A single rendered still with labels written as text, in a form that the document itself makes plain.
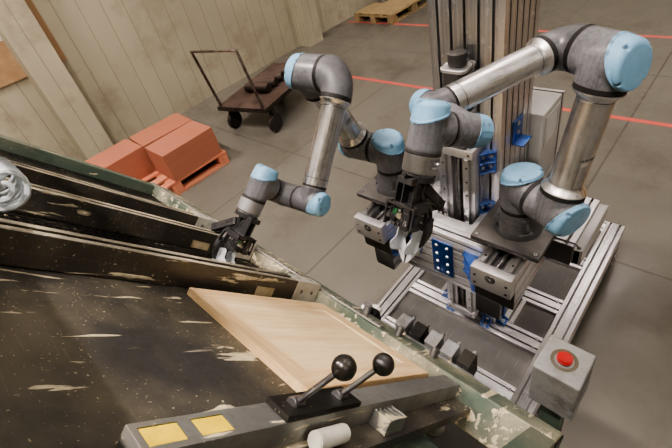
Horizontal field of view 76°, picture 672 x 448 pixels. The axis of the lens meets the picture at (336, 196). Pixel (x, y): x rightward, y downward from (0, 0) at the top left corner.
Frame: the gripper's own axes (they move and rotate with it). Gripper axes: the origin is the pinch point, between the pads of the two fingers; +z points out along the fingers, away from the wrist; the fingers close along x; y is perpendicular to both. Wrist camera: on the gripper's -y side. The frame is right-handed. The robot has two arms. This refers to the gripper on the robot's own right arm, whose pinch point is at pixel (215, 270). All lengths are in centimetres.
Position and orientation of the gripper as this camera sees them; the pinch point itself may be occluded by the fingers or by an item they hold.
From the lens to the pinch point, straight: 137.6
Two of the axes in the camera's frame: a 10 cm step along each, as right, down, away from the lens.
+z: -4.2, 9.1, -0.1
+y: 7.1, 3.2, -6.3
